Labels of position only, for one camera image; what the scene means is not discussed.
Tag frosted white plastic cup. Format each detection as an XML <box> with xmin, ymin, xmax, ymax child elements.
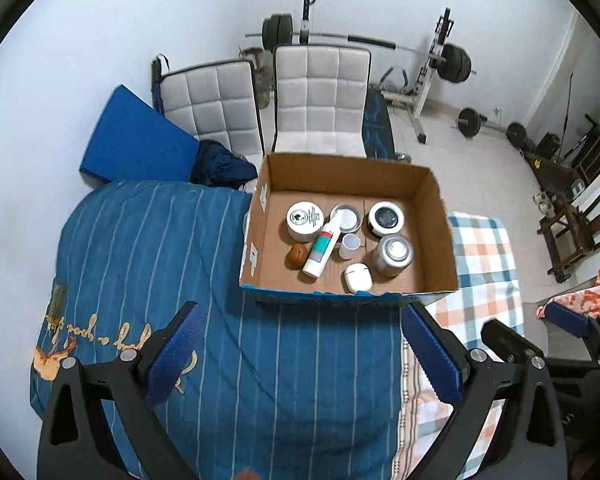
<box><xmin>339</xmin><ymin>233</ymin><xmax>362</xmax><ymax>260</ymax></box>

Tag brown walnut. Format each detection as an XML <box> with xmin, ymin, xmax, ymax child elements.
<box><xmin>285</xmin><ymin>243</ymin><xmax>309</xmax><ymax>270</ymax></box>

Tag white tube with green label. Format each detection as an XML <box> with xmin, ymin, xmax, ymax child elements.
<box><xmin>302</xmin><ymin>210</ymin><xmax>342</xmax><ymax>280</ymax></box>

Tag orange floral cloth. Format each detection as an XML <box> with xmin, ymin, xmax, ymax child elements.
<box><xmin>535</xmin><ymin>270</ymin><xmax>600</xmax><ymax>318</ymax></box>

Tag plaid checkered blanket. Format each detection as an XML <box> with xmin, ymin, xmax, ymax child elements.
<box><xmin>390</xmin><ymin>211</ymin><xmax>524</xmax><ymax>479</ymax></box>

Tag dark wooden chair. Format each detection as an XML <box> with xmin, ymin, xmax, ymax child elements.
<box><xmin>536</xmin><ymin>194</ymin><xmax>600</xmax><ymax>284</ymax></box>

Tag blue striped blanket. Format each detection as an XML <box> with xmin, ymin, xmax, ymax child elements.
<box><xmin>29</xmin><ymin>179</ymin><xmax>412</xmax><ymax>480</ymax></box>

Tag silver jar with gold emblem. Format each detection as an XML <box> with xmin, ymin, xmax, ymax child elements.
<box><xmin>372</xmin><ymin>234</ymin><xmax>414</xmax><ymax>278</ymax></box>

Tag open silver tin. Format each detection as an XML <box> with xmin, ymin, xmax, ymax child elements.
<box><xmin>329</xmin><ymin>203</ymin><xmax>363</xmax><ymax>234</ymax></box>

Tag white round jar printed lid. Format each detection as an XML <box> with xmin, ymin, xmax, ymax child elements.
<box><xmin>286</xmin><ymin>202</ymin><xmax>325</xmax><ymax>243</ymax></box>

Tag dark blue cloth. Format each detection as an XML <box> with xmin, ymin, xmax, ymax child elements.
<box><xmin>189</xmin><ymin>140</ymin><xmax>258</xmax><ymax>190</ymax></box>

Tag brown cardboard box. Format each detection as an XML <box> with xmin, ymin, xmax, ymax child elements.
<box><xmin>239</xmin><ymin>153</ymin><xmax>458</xmax><ymax>304</ymax></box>

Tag blue foam mat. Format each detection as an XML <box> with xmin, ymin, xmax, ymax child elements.
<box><xmin>80</xmin><ymin>84</ymin><xmax>199</xmax><ymax>182</ymax></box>

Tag black dumbbell on floor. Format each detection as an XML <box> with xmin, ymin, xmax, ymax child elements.
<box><xmin>455</xmin><ymin>107</ymin><xmax>528</xmax><ymax>150</ymax></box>

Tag left white quilted chair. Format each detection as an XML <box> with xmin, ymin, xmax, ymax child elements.
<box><xmin>151</xmin><ymin>54</ymin><xmax>265</xmax><ymax>167</ymax></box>

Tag white quilted chair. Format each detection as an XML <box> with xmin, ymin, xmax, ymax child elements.
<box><xmin>272</xmin><ymin>44</ymin><xmax>372</xmax><ymax>157</ymax></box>
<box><xmin>151</xmin><ymin>54</ymin><xmax>265</xmax><ymax>167</ymax></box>

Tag white weight bench rack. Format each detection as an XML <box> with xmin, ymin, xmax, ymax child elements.
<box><xmin>381</xmin><ymin>8</ymin><xmax>475</xmax><ymax>144</ymax></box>

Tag barbell with black plates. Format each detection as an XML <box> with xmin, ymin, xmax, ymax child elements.
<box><xmin>245</xmin><ymin>9</ymin><xmax>477</xmax><ymax>84</ymax></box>

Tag right white quilted chair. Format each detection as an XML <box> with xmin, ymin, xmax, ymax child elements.
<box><xmin>272</xmin><ymin>44</ymin><xmax>372</xmax><ymax>157</ymax></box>

